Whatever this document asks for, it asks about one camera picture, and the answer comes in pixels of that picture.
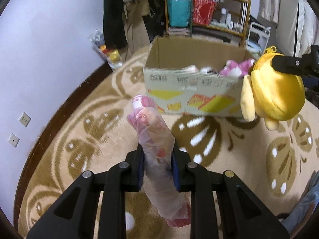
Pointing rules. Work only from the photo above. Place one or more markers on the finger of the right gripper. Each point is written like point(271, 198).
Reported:
point(299, 66)

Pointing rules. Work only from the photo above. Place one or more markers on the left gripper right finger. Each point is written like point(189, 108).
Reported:
point(222, 203)

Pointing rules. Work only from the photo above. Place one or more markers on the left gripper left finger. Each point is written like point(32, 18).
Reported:
point(93, 199)

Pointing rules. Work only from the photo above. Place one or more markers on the yellow round plush keychain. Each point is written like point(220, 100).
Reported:
point(272, 95)

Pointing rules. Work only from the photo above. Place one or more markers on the pink bear plush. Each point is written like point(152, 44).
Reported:
point(237, 70)

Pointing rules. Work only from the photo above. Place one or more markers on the black white fluffy plush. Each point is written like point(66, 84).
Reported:
point(208, 70)

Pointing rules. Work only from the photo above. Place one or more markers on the pink tissue pack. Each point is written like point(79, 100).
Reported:
point(157, 143)

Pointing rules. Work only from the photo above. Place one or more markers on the pink swirl roll plush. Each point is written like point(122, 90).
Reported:
point(191, 68)

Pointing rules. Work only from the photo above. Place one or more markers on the white softbox light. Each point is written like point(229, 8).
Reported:
point(297, 27)

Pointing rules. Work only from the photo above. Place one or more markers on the white rolling cart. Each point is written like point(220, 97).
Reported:
point(258, 37)

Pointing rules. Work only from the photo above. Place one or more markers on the beige patterned carpet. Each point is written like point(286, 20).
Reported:
point(276, 165)

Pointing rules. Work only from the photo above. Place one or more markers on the red gift bag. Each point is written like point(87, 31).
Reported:
point(203, 11)

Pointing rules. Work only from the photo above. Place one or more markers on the wooden bookshelf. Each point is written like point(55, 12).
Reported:
point(218, 17)

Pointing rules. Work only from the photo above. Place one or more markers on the open cardboard box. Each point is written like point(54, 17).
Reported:
point(177, 92)

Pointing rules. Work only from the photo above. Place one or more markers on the stack of books left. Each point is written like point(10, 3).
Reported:
point(178, 31)

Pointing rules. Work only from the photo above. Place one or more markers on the teal bag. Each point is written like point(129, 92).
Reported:
point(178, 12)

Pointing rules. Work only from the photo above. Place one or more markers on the beige trench coat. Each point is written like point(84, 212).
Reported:
point(134, 27)

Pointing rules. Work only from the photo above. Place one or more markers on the plastic bag of snacks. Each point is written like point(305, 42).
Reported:
point(111, 56)

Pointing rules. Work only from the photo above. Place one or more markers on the black hanging garment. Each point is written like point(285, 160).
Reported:
point(113, 27)

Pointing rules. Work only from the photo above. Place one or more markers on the lower wall socket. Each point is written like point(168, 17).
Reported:
point(13, 140)

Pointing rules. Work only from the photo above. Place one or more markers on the wall socket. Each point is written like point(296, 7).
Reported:
point(24, 119)
point(13, 140)

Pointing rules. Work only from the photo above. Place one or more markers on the upper wall socket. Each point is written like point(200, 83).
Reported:
point(24, 119)

